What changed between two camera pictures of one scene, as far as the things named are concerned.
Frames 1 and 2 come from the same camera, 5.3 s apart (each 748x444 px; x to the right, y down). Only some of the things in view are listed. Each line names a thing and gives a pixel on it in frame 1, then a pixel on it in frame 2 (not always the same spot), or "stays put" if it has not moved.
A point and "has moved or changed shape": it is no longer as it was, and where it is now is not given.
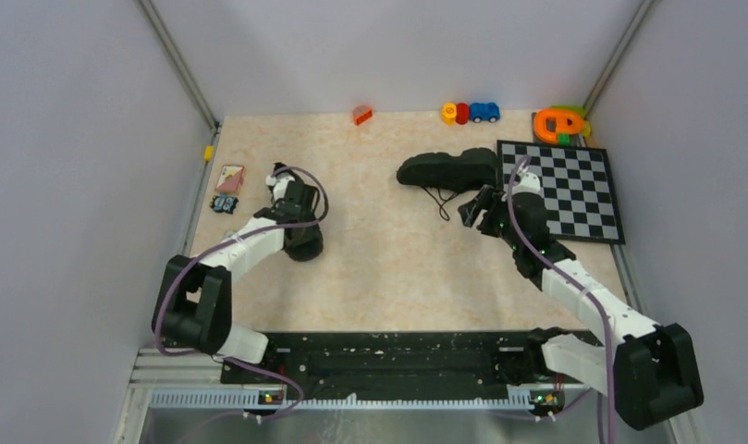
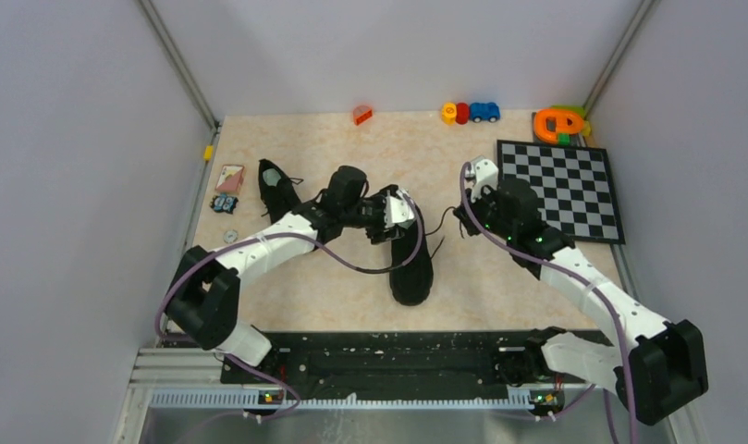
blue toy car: x=481 y=111 stays put
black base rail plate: x=358 y=363 stays put
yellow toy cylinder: x=448 y=114 stays put
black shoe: x=303 y=243 has moved or changed shape
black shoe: x=469 y=170 -> x=410 y=262
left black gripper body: x=309 y=215 -> x=371 y=216
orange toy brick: x=361 y=114 stays put
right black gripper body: x=496 y=220 stays put
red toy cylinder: x=461 y=113 stays put
